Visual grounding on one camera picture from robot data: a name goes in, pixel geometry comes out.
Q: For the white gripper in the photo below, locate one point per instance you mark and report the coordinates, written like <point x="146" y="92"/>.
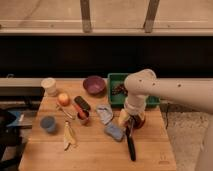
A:
<point x="133" y="105"/>

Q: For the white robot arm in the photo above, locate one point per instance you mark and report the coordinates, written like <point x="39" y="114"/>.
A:
<point x="194" y="93"/>

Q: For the red-brown bowl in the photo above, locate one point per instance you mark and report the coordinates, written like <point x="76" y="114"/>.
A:
<point x="125" y="120"/>

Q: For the purple bowl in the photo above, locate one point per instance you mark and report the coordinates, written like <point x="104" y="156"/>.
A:
<point x="94" y="85"/>

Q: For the blue sponge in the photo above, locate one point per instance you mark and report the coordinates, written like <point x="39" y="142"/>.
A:
<point x="114" y="131"/>

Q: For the green plastic tray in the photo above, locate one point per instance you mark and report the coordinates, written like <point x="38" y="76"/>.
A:
<point x="117" y="100"/>

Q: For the blue-grey cloth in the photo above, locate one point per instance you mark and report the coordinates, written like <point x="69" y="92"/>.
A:
<point x="105" y="113"/>

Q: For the dark grapes bunch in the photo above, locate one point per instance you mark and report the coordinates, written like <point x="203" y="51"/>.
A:
<point x="119" y="89"/>

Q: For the red spoon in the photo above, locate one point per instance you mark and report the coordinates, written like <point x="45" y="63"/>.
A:
<point x="79" y="110"/>

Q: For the black rectangular block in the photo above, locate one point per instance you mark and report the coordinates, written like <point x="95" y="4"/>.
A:
<point x="82" y="103"/>

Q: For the banana peel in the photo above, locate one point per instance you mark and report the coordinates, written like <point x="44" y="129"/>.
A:
<point x="69" y="136"/>

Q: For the red-yellow apple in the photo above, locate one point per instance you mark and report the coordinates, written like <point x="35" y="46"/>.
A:
<point x="63" y="99"/>

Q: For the metal fork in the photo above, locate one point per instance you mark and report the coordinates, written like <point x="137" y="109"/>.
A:
<point x="58" y="107"/>

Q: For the blue plastic cup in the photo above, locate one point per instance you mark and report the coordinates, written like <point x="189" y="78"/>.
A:
<point x="48" y="124"/>

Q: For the white plastic cup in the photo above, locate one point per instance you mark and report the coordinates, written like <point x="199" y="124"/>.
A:
<point x="49" y="85"/>

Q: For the black and blue object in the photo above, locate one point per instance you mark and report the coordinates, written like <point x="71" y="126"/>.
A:
<point x="10" y="136"/>

